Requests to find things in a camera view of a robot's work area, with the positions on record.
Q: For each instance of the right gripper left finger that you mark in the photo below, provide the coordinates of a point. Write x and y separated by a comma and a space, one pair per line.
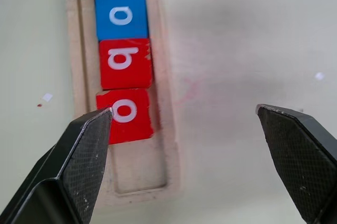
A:
65, 171

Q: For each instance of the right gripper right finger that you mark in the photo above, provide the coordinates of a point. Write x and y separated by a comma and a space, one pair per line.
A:
302, 160

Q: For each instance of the red tile letter o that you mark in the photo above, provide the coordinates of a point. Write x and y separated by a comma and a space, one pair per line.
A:
139, 129

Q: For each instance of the red letter tile b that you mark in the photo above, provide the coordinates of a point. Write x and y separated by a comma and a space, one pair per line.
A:
139, 76

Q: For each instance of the wooden letter tray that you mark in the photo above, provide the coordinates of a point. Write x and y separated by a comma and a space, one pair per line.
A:
168, 160

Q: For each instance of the blue letter tile o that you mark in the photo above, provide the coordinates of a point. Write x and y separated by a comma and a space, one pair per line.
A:
105, 29

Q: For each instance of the small white paper scrap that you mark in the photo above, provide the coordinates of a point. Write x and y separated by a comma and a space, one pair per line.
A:
47, 97

